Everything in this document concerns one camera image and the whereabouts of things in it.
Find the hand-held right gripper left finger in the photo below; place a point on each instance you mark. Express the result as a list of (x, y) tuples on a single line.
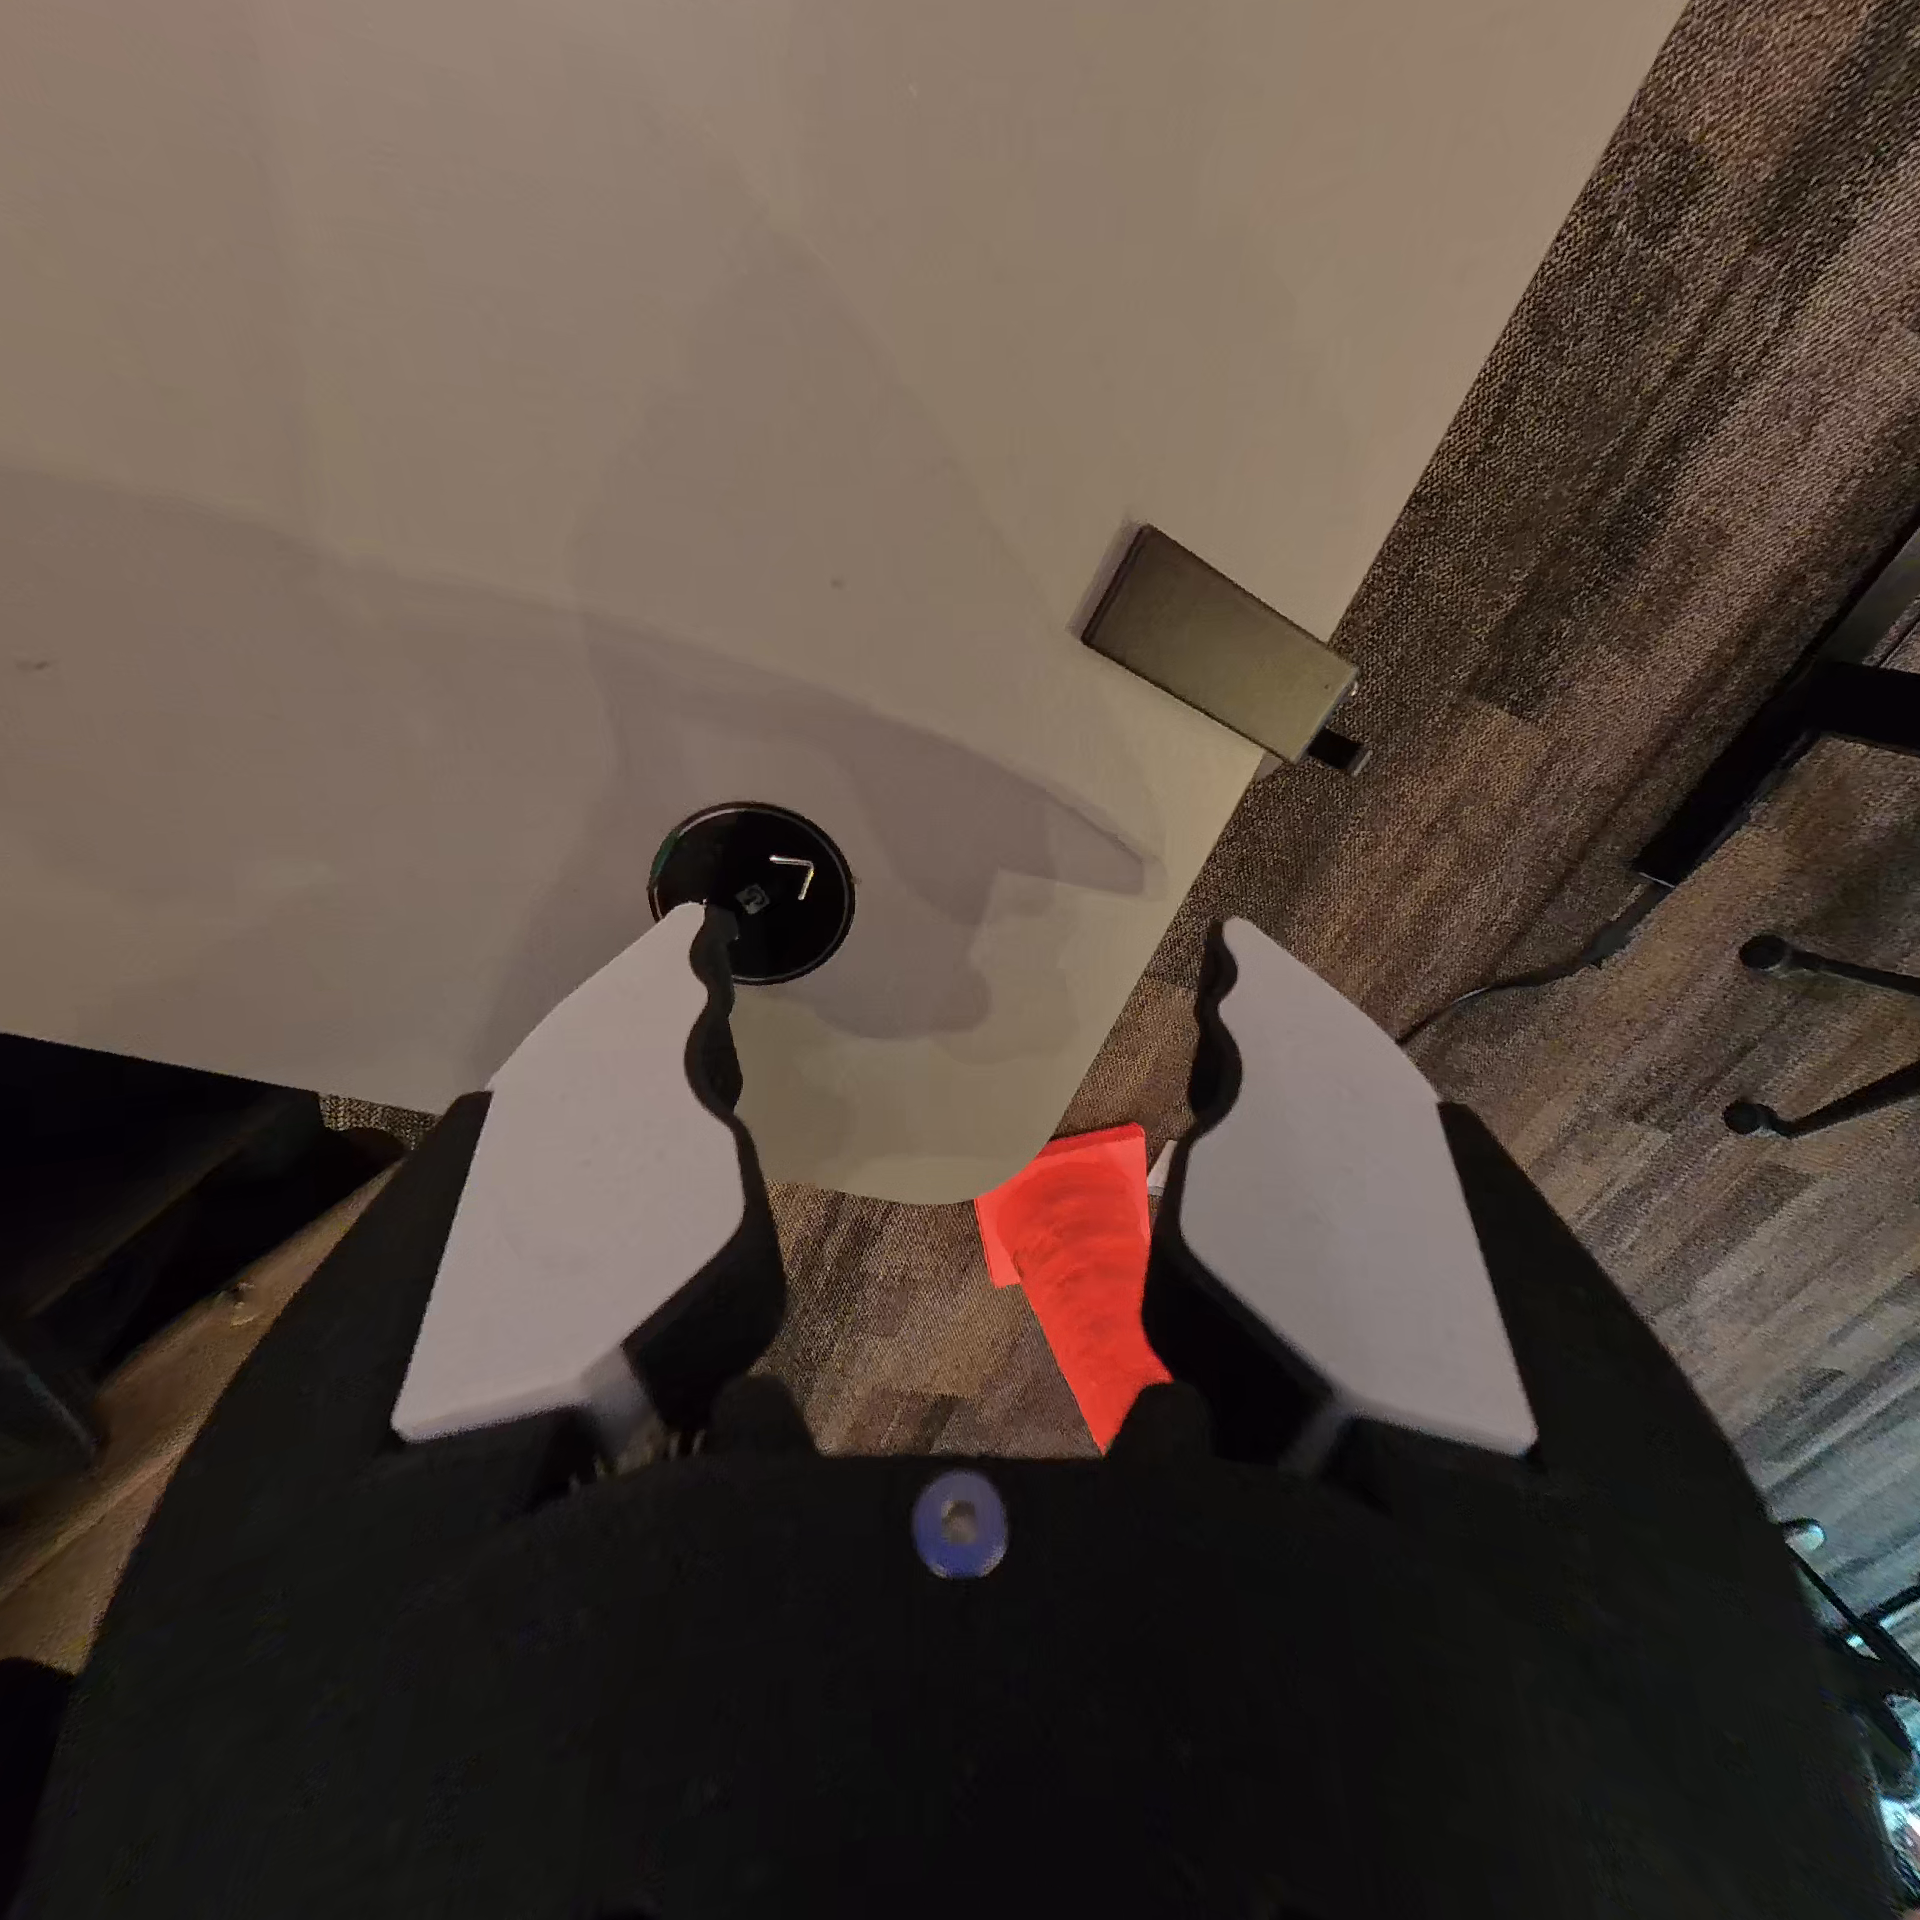
[(570, 1214)]

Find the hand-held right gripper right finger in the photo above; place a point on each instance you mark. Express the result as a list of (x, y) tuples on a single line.
[(1351, 1214)]

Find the round black desk controller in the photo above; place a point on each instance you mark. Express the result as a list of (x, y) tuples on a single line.
[(783, 899)]

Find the black desk clip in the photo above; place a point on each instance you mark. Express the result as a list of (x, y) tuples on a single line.
[(1215, 644)]

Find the grey desk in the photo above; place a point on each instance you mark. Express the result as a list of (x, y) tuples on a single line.
[(450, 374)]

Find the red ribbed object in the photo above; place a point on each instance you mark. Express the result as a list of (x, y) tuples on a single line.
[(1082, 1260)]

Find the dark cabinet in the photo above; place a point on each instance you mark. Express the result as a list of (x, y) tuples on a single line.
[(133, 1170)]

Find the black floor stand foot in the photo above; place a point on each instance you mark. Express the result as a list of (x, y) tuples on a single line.
[(1769, 734)]

